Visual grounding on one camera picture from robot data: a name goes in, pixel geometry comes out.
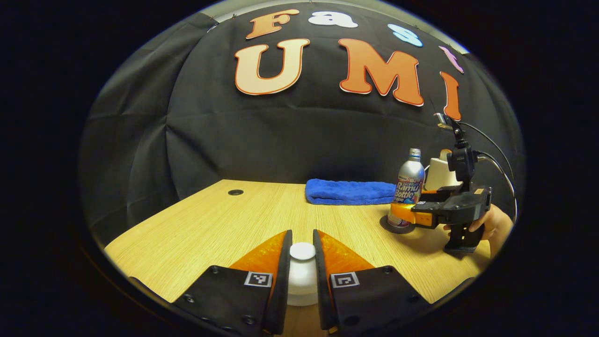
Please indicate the dark brown round coaster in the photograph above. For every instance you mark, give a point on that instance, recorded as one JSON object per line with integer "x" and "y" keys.
{"x": 386, "y": 227}

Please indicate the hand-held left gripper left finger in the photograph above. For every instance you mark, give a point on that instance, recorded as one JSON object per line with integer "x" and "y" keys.
{"x": 285, "y": 281}

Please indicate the silver water bottle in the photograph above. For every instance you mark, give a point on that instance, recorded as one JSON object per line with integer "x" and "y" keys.
{"x": 411, "y": 178}

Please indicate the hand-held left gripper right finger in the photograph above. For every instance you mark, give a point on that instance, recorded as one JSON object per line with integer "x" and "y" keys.
{"x": 320, "y": 281}

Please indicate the white toaster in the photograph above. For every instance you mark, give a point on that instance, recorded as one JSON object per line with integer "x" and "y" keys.
{"x": 437, "y": 175}

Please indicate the brown toast slice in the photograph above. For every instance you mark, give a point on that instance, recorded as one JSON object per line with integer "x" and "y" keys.
{"x": 445, "y": 153}

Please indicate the blue folded towel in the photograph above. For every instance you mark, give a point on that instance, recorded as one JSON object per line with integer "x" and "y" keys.
{"x": 351, "y": 192}

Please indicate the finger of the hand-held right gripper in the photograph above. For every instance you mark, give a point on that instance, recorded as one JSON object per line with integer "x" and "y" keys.
{"x": 437, "y": 189}
{"x": 405, "y": 214}

